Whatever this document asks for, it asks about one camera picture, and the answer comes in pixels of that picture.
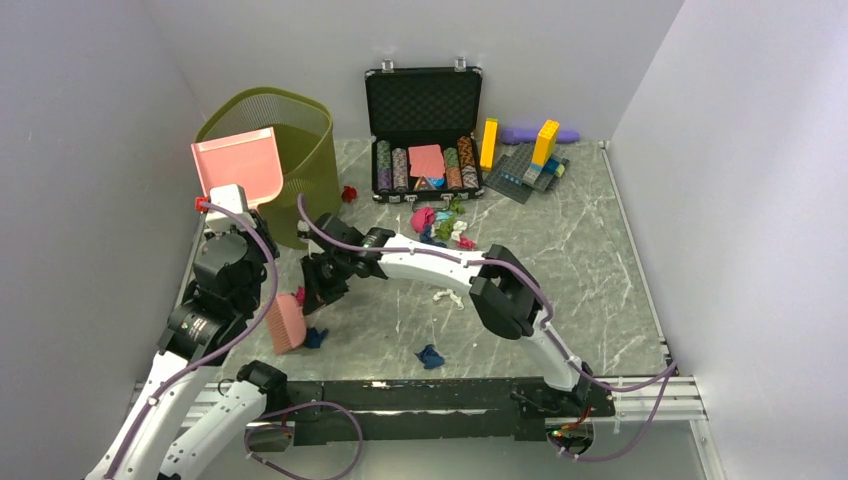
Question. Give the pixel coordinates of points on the green paper scrap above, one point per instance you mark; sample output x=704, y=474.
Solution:
x=443, y=229

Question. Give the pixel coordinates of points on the magenta paper scrap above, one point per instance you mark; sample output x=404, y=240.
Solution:
x=422, y=219

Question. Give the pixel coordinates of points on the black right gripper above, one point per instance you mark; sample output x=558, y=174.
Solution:
x=318, y=292

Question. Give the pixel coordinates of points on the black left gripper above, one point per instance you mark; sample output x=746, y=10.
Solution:
x=249, y=233

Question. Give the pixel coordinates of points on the dark blue scrap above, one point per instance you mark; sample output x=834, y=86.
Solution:
x=430, y=358
x=314, y=338

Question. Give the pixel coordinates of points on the red paper scrap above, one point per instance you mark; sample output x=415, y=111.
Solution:
x=349, y=194

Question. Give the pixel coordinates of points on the pink hand brush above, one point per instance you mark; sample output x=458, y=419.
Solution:
x=286, y=324

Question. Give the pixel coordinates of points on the pink plastic dustpan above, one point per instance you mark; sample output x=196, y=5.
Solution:
x=250, y=160

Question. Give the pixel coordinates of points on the olive green mesh wastebasket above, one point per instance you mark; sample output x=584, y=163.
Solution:
x=303, y=130

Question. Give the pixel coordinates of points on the dark blue scrap centre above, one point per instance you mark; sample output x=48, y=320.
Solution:
x=430, y=358

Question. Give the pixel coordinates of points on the white torn paper scrap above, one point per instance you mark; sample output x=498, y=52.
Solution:
x=451, y=295

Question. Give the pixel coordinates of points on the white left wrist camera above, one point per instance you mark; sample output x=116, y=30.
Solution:
x=225, y=207

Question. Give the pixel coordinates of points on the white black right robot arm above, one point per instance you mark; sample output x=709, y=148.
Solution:
x=507, y=298

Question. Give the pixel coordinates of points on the blue scrap near blocks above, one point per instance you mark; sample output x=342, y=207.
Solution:
x=427, y=237

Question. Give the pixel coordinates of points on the dark blue scrap left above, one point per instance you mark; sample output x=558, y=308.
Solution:
x=314, y=338

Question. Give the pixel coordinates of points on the pink card stack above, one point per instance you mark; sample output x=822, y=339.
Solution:
x=426, y=161

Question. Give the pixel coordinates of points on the black poker chip case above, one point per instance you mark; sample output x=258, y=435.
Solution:
x=414, y=107

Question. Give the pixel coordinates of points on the small pink paper scrap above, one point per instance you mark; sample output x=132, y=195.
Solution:
x=465, y=243

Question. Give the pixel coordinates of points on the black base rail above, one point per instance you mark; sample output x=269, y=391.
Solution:
x=522, y=408

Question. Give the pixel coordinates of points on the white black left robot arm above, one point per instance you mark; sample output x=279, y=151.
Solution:
x=152, y=442

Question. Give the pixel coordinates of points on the purple cylinder toy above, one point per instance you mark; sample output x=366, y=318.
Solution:
x=514, y=136

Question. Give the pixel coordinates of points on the yellow tall block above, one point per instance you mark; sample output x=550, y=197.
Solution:
x=488, y=144
x=545, y=143

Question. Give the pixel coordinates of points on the yellow tall block right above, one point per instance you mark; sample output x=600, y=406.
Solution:
x=545, y=143

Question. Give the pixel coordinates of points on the grey building block baseplate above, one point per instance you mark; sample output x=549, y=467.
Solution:
x=508, y=174

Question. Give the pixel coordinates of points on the yellow tall block left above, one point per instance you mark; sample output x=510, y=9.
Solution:
x=488, y=144

